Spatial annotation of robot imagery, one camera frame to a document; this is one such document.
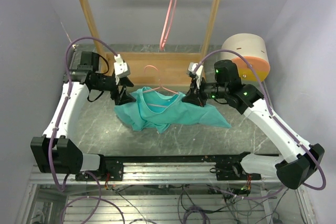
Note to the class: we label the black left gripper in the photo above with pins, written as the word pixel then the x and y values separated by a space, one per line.
pixel 124 97

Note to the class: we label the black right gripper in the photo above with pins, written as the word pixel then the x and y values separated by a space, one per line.
pixel 195 95

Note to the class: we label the teal t shirt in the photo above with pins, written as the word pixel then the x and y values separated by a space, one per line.
pixel 155 110

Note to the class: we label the thin pink wire hanger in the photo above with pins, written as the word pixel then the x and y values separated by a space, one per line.
pixel 160 85

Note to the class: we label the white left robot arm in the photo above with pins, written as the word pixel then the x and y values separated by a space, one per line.
pixel 54 151

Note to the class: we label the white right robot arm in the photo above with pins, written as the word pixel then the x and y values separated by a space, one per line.
pixel 298 159

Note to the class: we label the thick pink plastic hanger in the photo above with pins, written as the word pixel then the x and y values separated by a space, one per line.
pixel 167 24

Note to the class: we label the wooden clothes rack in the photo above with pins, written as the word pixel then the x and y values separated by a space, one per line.
pixel 170 64

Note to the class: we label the round drawer cabinet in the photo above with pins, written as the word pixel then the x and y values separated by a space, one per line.
pixel 253 49

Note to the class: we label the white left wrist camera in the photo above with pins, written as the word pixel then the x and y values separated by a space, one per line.
pixel 121 68

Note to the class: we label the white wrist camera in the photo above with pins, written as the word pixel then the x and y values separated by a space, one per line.
pixel 121 68
pixel 195 71

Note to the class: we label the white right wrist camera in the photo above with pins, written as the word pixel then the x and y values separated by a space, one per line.
pixel 195 71

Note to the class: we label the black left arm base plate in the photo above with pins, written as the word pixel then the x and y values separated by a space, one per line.
pixel 110 169

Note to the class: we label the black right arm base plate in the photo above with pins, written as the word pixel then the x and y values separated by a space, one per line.
pixel 228 167

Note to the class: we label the aluminium rail frame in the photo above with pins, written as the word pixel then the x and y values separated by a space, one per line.
pixel 159 166

